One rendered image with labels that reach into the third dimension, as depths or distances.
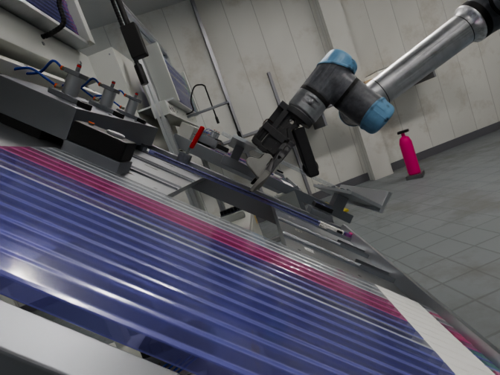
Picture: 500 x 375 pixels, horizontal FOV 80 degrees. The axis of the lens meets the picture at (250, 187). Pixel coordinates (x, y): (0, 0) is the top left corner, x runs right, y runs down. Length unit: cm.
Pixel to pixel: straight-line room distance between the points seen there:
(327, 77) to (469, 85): 537
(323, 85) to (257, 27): 410
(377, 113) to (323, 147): 392
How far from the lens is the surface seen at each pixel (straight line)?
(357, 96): 69
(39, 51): 77
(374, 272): 53
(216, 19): 474
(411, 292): 50
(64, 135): 48
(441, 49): 88
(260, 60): 460
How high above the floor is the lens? 99
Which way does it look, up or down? 6 degrees down
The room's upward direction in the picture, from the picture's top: 20 degrees counter-clockwise
